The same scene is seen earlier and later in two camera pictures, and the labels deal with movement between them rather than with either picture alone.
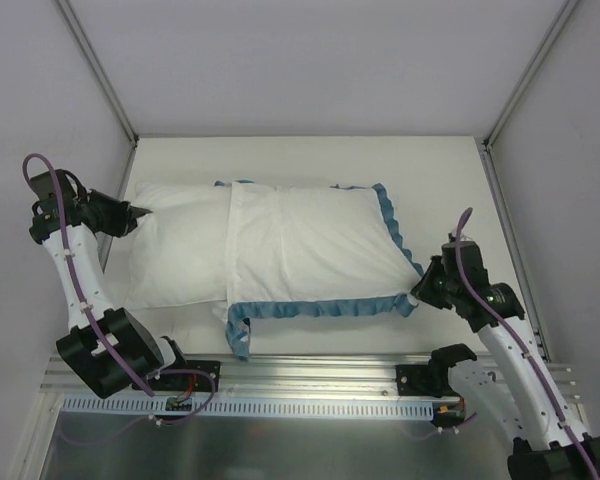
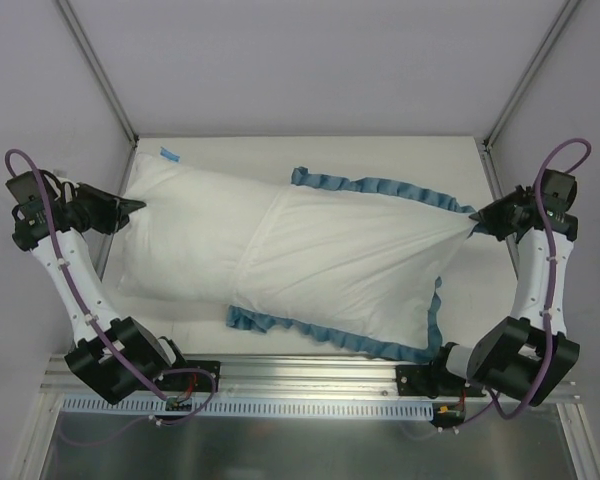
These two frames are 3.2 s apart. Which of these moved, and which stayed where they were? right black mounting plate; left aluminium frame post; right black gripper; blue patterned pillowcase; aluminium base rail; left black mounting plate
Moved: blue patterned pillowcase; right black gripper
Stayed: right black mounting plate; left black mounting plate; aluminium base rail; left aluminium frame post
